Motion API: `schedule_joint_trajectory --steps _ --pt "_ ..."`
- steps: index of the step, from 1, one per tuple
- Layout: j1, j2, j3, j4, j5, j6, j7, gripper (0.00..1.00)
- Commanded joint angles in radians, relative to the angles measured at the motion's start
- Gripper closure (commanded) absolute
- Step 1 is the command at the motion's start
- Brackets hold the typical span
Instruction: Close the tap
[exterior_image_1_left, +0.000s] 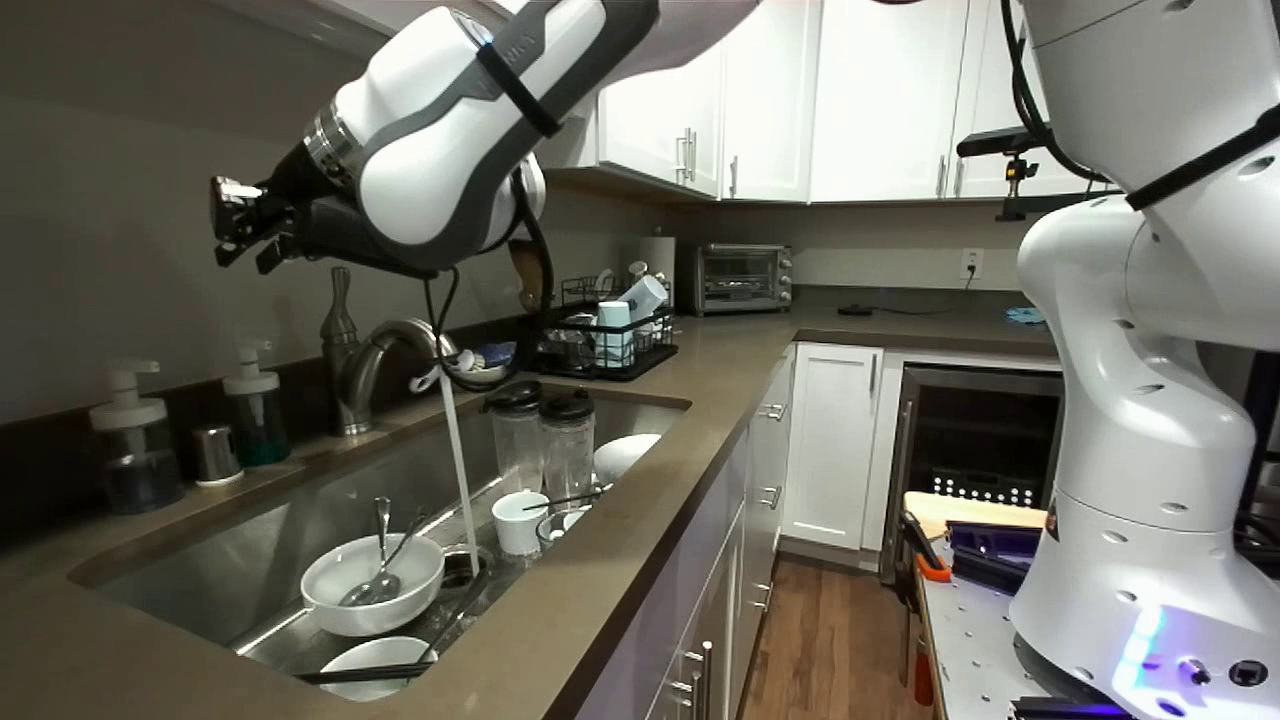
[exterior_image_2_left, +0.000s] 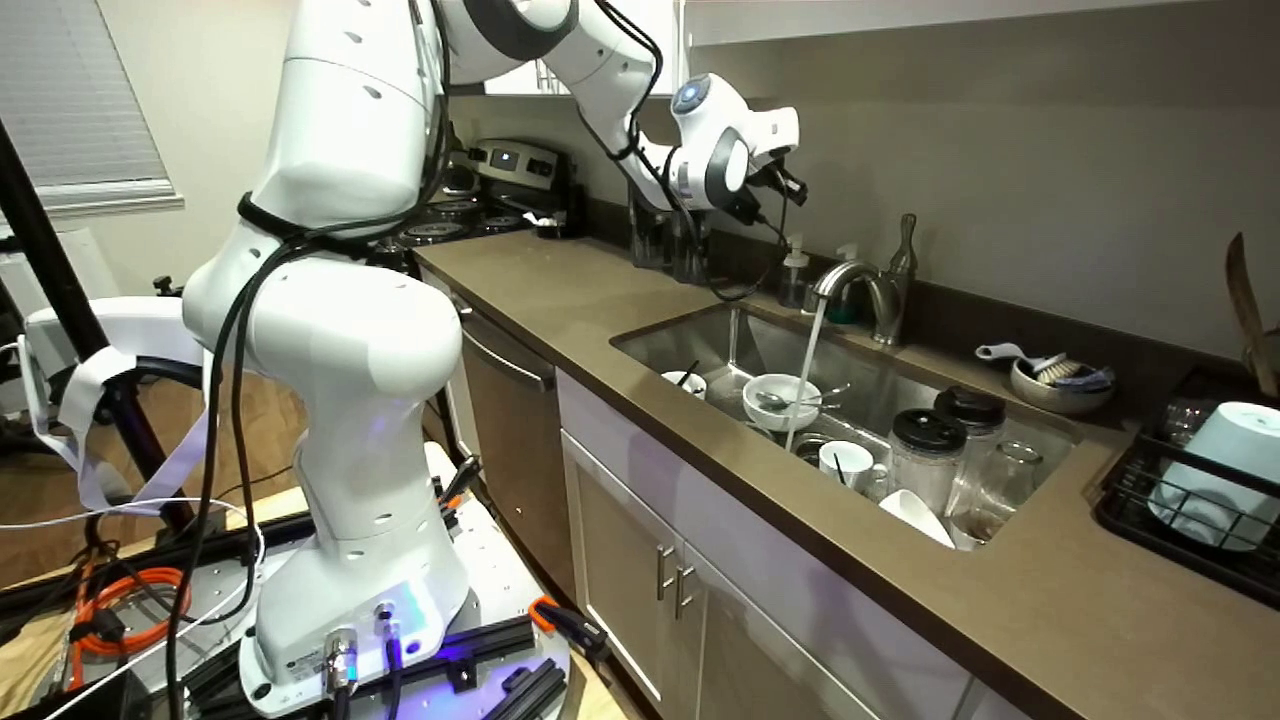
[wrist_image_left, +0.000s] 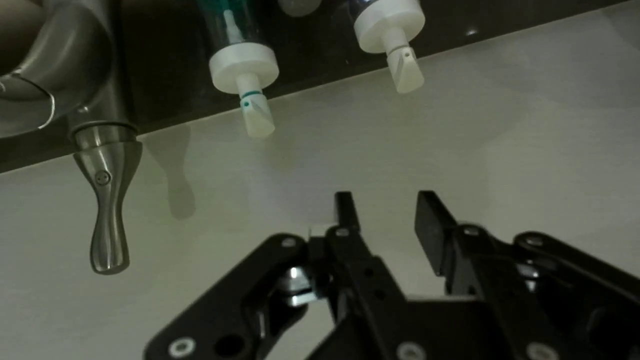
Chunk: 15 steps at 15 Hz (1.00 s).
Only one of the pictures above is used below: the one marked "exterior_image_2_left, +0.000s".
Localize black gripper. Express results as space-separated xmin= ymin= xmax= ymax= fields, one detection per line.
xmin=745 ymin=148 xmax=817 ymax=214

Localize dark soap dispenser white pump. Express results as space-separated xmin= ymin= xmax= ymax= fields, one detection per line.
xmin=775 ymin=231 xmax=817 ymax=314

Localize curved steel faucet spout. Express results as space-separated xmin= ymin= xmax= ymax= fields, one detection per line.
xmin=804 ymin=260 xmax=899 ymax=353

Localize stainless steel sink basin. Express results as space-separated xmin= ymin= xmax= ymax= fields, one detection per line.
xmin=608 ymin=295 xmax=1126 ymax=562

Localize running water stream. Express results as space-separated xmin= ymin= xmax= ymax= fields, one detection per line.
xmin=784 ymin=295 xmax=836 ymax=452

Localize white bowl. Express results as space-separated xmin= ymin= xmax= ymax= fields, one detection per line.
xmin=734 ymin=373 xmax=828 ymax=439

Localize white plate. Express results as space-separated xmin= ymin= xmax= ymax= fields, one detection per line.
xmin=658 ymin=366 xmax=713 ymax=404

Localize white blue dish brush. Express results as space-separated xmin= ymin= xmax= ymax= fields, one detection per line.
xmin=973 ymin=337 xmax=1072 ymax=380

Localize small white cup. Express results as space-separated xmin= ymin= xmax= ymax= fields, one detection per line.
xmin=817 ymin=438 xmax=881 ymax=496

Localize clear jar black lid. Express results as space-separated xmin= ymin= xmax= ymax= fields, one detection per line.
xmin=887 ymin=408 xmax=973 ymax=522
xmin=930 ymin=383 xmax=1013 ymax=474

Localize grey sponge holder bowl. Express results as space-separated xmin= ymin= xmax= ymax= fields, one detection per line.
xmin=1009 ymin=353 xmax=1120 ymax=422

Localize small white dish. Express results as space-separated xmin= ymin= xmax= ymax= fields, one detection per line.
xmin=873 ymin=484 xmax=962 ymax=558

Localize clear glass jar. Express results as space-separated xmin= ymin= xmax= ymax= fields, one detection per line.
xmin=976 ymin=438 xmax=1052 ymax=522

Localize steel dishwasher front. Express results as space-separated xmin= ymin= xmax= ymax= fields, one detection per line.
xmin=453 ymin=295 xmax=578 ymax=600

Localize grey sink base cabinets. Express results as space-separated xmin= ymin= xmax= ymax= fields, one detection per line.
xmin=553 ymin=370 xmax=1031 ymax=720

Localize white container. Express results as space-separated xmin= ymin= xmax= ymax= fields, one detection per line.
xmin=1144 ymin=396 xmax=1280 ymax=558

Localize white window blind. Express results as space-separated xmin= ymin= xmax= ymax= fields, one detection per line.
xmin=0 ymin=0 xmax=184 ymax=214

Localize black metal stand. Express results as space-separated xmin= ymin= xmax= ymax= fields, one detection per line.
xmin=0 ymin=120 xmax=184 ymax=535

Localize black wire dish rack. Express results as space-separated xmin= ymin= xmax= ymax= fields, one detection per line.
xmin=1093 ymin=366 xmax=1280 ymax=611

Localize black cable bundle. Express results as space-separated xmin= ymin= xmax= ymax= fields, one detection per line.
xmin=161 ymin=195 xmax=453 ymax=720

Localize orange cable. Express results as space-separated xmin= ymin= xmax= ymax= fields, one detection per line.
xmin=58 ymin=566 xmax=190 ymax=691

